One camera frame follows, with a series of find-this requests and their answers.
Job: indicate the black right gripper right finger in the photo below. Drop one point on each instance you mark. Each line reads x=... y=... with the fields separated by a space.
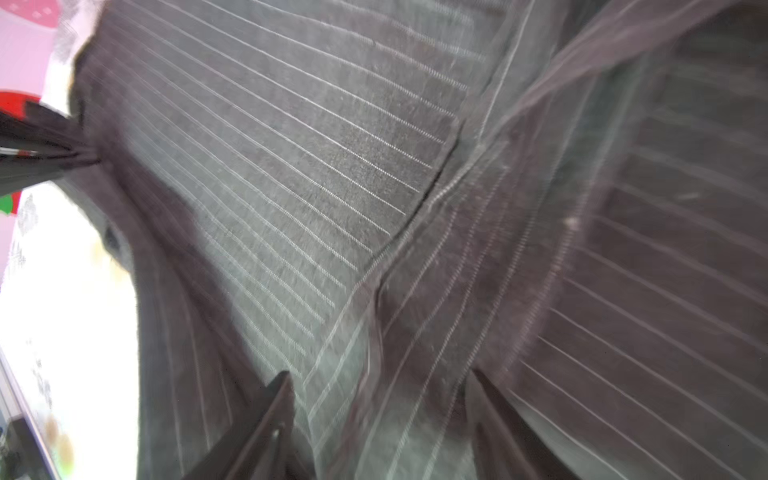
x=503 y=444

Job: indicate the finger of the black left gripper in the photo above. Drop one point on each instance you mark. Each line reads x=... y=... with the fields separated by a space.
x=43 y=146

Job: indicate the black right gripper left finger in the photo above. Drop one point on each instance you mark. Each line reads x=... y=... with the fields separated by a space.
x=258 y=445

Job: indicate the dark grey pinstriped shirt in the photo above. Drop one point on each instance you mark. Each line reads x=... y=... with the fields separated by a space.
x=394 y=201

